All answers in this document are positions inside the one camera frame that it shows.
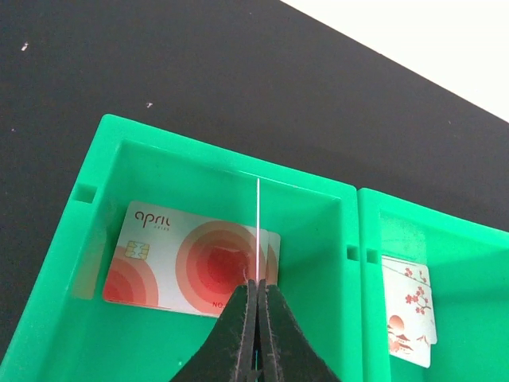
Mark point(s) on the red circle card in bin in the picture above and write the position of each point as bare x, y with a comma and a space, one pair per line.
168, 259

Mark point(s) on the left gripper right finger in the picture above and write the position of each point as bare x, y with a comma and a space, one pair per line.
284, 354

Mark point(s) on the green bin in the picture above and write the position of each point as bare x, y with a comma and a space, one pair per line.
468, 266
68, 332

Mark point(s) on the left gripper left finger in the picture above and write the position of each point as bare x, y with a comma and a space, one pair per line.
228, 353

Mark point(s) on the red circle april card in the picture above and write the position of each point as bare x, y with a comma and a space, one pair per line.
258, 234

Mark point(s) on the white card in bin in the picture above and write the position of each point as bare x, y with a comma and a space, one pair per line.
409, 307

